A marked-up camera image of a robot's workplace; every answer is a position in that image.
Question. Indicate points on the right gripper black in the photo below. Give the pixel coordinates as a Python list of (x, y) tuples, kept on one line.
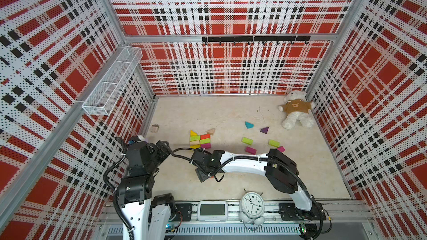
[(202, 176)]

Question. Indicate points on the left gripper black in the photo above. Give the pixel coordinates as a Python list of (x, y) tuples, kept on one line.
[(160, 149)]

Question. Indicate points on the magenta block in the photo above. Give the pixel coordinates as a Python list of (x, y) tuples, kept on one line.
[(206, 145), (281, 149), (250, 150)]

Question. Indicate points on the red block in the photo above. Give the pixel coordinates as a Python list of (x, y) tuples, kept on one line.
[(205, 136)]

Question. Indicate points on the natural wood triangle block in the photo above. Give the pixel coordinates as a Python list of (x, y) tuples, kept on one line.
[(211, 131)]

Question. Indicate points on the teal triangle block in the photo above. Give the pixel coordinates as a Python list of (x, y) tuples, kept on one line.
[(249, 125)]

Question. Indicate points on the yellow rectangular block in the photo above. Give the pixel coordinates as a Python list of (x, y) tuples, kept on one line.
[(195, 146)]

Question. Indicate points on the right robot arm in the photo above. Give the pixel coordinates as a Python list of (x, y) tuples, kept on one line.
[(277, 168)]

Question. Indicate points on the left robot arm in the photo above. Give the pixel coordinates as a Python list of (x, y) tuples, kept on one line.
[(143, 216)]

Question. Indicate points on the white digital display device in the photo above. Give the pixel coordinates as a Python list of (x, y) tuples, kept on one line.
[(212, 211)]

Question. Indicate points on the white analog alarm clock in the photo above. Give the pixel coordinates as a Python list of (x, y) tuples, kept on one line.
[(252, 208)]

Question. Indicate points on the white teddy bear brown shirt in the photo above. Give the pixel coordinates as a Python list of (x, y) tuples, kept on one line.
[(297, 109)]

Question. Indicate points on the small wooden block by wall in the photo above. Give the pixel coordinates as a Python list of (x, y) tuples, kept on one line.
[(154, 128)]

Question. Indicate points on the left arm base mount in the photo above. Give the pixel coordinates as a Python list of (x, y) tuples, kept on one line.
[(181, 212)]

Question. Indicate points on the white wire mesh basket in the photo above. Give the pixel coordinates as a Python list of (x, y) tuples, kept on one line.
[(102, 100)]

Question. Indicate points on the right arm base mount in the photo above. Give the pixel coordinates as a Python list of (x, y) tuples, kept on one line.
[(289, 212)]

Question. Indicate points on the black hook rail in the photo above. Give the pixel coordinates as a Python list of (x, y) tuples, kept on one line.
[(223, 39)]

